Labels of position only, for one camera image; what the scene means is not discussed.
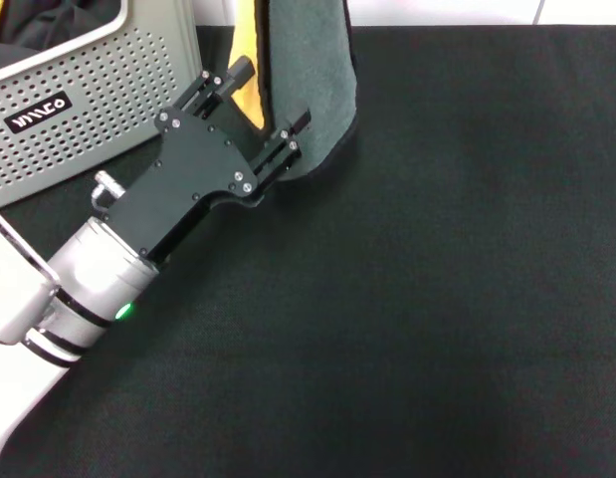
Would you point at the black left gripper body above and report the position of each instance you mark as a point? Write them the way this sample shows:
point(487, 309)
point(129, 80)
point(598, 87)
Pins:
point(188, 169)

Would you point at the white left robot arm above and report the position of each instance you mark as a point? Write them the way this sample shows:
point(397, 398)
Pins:
point(98, 269)

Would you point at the yellow and grey towel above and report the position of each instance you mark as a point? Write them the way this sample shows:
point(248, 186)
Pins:
point(312, 74)

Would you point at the black cloth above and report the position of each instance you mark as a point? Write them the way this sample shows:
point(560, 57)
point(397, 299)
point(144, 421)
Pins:
point(54, 20)

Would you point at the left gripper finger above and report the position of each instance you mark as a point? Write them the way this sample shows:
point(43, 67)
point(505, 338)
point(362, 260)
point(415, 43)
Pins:
point(282, 154)
point(238, 71)

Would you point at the black tablecloth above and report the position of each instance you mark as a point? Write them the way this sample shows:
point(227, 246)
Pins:
point(412, 299)

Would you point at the silver elbow fitting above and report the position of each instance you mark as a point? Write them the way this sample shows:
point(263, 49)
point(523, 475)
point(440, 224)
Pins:
point(107, 186)

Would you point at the grey perforated storage box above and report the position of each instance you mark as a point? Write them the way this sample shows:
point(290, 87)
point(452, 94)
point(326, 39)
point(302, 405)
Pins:
point(113, 74)

